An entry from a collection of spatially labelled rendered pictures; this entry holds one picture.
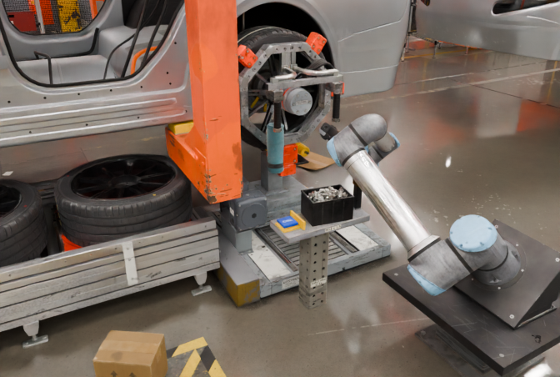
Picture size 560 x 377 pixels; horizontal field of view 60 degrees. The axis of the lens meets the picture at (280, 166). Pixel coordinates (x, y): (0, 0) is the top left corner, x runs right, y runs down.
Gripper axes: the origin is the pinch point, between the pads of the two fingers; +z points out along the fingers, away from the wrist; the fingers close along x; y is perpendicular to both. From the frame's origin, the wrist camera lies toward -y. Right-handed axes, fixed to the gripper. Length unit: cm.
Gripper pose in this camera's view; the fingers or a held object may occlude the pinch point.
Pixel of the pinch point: (320, 128)
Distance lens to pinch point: 276.8
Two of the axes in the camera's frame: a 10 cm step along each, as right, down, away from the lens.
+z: -4.7, -3.5, 8.1
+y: 6.2, 5.2, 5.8
